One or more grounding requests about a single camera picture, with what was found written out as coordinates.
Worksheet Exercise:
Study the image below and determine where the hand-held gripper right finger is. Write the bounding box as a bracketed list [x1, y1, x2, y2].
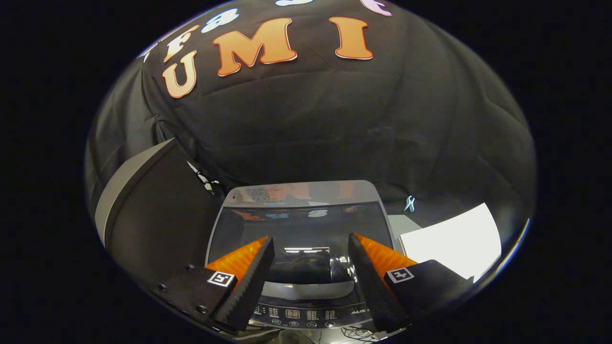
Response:
[348, 233, 475, 333]

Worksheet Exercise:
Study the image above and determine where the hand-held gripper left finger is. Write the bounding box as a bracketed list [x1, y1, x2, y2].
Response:
[153, 236, 276, 335]

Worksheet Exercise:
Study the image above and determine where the grey top-load washing machine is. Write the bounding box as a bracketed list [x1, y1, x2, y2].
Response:
[207, 180, 400, 331]

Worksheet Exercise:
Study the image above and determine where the grey topped black stand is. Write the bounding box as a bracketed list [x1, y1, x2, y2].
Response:
[95, 138, 230, 287]

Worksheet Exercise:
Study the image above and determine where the black backdrop cloth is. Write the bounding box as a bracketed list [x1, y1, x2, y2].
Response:
[85, 0, 537, 268]

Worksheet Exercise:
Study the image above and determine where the black white patterned cord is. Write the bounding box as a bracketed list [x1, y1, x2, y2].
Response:
[186, 160, 224, 193]

